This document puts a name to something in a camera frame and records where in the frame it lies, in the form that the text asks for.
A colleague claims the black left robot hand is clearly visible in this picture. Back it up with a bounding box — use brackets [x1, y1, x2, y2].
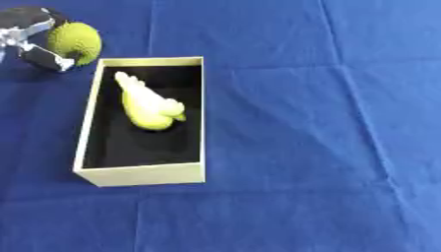
[0, 6, 80, 74]

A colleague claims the green knitted ball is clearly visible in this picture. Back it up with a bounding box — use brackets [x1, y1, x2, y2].
[46, 21, 105, 67]

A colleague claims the tan box with black inside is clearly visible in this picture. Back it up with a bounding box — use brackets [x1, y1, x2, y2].
[70, 56, 207, 188]

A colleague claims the yellow and white soft bird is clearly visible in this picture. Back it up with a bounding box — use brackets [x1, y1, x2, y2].
[111, 71, 188, 132]

